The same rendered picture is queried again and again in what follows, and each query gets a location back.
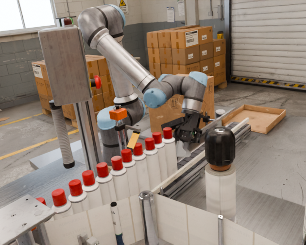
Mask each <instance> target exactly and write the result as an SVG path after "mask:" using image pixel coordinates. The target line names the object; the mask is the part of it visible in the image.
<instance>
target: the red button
mask: <svg viewBox="0 0 306 245"><path fill-rule="evenodd" d="M90 83H91V87H96V89H100V88H101V86H102V83H101V79H100V77H99V76H97V75H95V76H94V79H90Z"/></svg>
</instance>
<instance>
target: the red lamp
mask: <svg viewBox="0 0 306 245"><path fill-rule="evenodd" d="M63 24H64V25H63V28H64V27H73V24H72V20H71V18H68V17H67V18H64V19H63Z"/></svg>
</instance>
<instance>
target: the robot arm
mask: <svg viewBox="0 0 306 245"><path fill-rule="evenodd" d="M125 23H126V20H125V15H124V13H123V12H122V10H121V9H120V8H118V7H117V6H115V5H112V4H104V5H102V6H97V7H91V8H87V9H85V10H83V11H82V12H81V13H80V15H79V17H78V25H79V28H80V29H81V31H82V35H83V40H84V41H85V43H86V44H87V45H88V46H89V47H90V48H92V49H97V50H98V51H99V52H100V53H101V54H102V55H103V56H104V57H105V58H106V62H107V65H108V69H109V73H110V77H111V80H112V84H113V88H114V92H115V96H116V97H115V99H114V105H115V106H116V105H121V108H125V109H126V111H127V117H126V118H124V119H123V123H125V125H129V126H134V125H135V124H136V123H138V122H139V121H140V120H141V119H142V118H143V117H144V115H145V112H146V107H145V104H146V105H147V106H148V107H149V108H158V107H160V106H162V105H163V104H164V103H165V102H166V101H167V100H169V99H170V98H171V97H172V96H174V95H175V94H179V95H184V100H183V104H182V111H181V113H183V114H185V117H180V118H177V119H175V120H173V121H170V122H167V123H164V124H162V125H161V128H162V131H163V128H165V127H170V128H172V130H174V129H175V131H174V133H173V137H174V138H175V145H176V157H177V163H178V162H179V160H180V158H188V157H190V156H191V152H190V151H189V150H188V149H187V148H188V143H187V142H192V143H200V140H201V136H202V130H201V129H199V125H200V120H201V118H203V117H204V115H202V114H200V112H201V108H202V104H203V99H204V94H205V89H206V87H207V86H206V84H207V79H208V77H207V75H206V74H204V73H202V72H197V71H192V72H190V74H189V76H179V75H172V74H162V75H161V76H160V78H159V79H158V80H156V78H155V77H154V76H152V75H151V74H150V73H149V72H148V71H147V70H146V69H145V68H144V67H143V66H142V65H141V64H140V63H139V62H138V61H137V60H136V59H135V58H133V57H132V56H131V55H130V54H129V53H128V52H127V51H126V50H125V49H124V48H123V45H122V38H123V37H124V34H123V28H124V25H125ZM132 84H133V85H134V86H135V87H136V88H137V89H138V90H139V91H140V92H141V93H143V94H144V95H143V100H144V102H145V104H144V102H143V101H142V100H141V99H140V98H139V97H138V95H137V94H136V93H134V91H133V87H132ZM115 106H109V107H108V108H104V109H103V110H101V111H100V112H99V113H98V115H97V121H98V127H99V130H100V134H101V139H102V144H103V149H102V159H103V162H105V163H107V166H112V162H111V158H112V157H115V156H120V149H119V141H118V135H117V131H115V127H114V126H115V125H116V122H115V120H112V119H110V115H109V111H110V110H112V109H113V107H115ZM200 134H201V135H200ZM199 136H200V139H199ZM179 140H180V141H179Z"/></svg>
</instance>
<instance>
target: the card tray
mask: <svg viewBox="0 0 306 245"><path fill-rule="evenodd" d="M285 116H286V109H279V108H271V107H263V106H256V105H245V104H243V105H242V106H241V107H239V108H238V109H236V110H235V111H234V112H232V113H231V114H229V115H228V116H226V117H225V118H223V119H222V120H221V125H222V126H227V125H228V124H229V123H230V122H239V123H240V122H242V121H243V120H244V119H246V118H249V121H248V122H247V124H249V125H251V131H253V132H257V133H263V134H267V133H268V132H269V131H271V130H272V129H273V128H274V127H275V126H276V125H277V124H278V123H279V122H280V121H281V120H282V119H283V118H284V117H285Z"/></svg>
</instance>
